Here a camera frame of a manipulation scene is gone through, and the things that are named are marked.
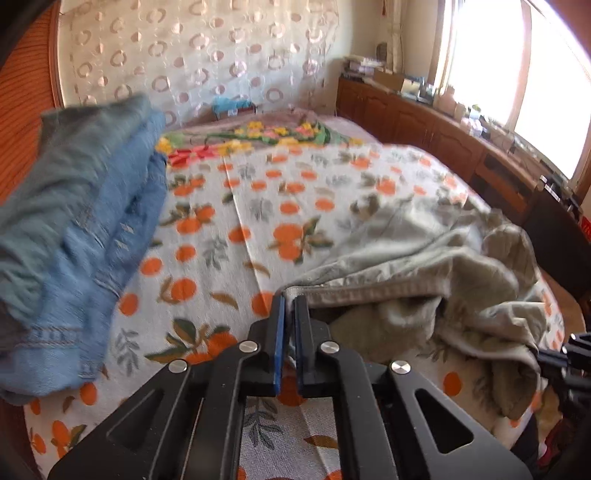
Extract floral blanket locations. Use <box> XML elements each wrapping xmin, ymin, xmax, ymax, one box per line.
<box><xmin>157</xmin><ymin>108</ymin><xmax>379</xmax><ymax>169</ymax></box>

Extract wooden sideboard cabinet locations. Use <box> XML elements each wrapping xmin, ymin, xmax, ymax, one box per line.
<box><xmin>402</xmin><ymin>76</ymin><xmax>578</xmax><ymax>204</ymax></box>

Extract black panel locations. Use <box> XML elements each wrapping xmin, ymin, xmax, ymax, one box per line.
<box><xmin>522</xmin><ymin>185</ymin><xmax>591</xmax><ymax>301</ymax></box>

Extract window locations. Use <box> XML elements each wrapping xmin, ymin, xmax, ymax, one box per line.
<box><xmin>429</xmin><ymin>0</ymin><xmax>591</xmax><ymax>181</ymax></box>

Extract stack of papers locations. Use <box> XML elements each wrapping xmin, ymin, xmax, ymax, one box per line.
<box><xmin>342</xmin><ymin>54</ymin><xmax>386</xmax><ymax>78</ymax></box>

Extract blue denim jeans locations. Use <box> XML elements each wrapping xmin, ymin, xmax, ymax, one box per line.
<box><xmin>0</xmin><ymin>108</ymin><xmax>169</xmax><ymax>407</ymax></box>

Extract circle pattern curtain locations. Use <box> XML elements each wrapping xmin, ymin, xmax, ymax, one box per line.
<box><xmin>58</xmin><ymin>0</ymin><xmax>352</xmax><ymax>130</ymax></box>

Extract orange fruit print bedsheet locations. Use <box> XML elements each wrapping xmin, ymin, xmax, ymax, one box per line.
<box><xmin>23</xmin><ymin>143</ymin><xmax>566</xmax><ymax>480</ymax></box>

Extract grey-blue faded jeans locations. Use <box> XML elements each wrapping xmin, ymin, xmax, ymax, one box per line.
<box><xmin>0</xmin><ymin>95</ymin><xmax>155</xmax><ymax>324</ymax></box>

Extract grey-green pants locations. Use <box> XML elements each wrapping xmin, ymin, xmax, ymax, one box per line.
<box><xmin>281</xmin><ymin>194</ymin><xmax>548</xmax><ymax>421</ymax></box>

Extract open cardboard box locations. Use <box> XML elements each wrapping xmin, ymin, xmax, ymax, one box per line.
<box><xmin>373</xmin><ymin>68</ymin><xmax>406</xmax><ymax>91</ymax></box>

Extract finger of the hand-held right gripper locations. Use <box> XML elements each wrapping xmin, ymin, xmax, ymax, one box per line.
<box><xmin>538</xmin><ymin>348</ymin><xmax>568</xmax><ymax>371</ymax></box>

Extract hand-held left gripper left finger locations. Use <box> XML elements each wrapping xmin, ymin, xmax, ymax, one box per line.
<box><xmin>48</xmin><ymin>294</ymin><xmax>287</xmax><ymax>480</ymax></box>

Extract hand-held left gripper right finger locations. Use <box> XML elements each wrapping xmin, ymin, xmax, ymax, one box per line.
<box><xmin>293</xmin><ymin>295</ymin><xmax>532</xmax><ymax>480</ymax></box>

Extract light blue bag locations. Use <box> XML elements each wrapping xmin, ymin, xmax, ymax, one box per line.
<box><xmin>212</xmin><ymin>95</ymin><xmax>252</xmax><ymax>112</ymax></box>

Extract wooden slatted wardrobe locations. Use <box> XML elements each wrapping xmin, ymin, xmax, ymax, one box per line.
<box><xmin>0</xmin><ymin>0</ymin><xmax>63</xmax><ymax>204</ymax></box>

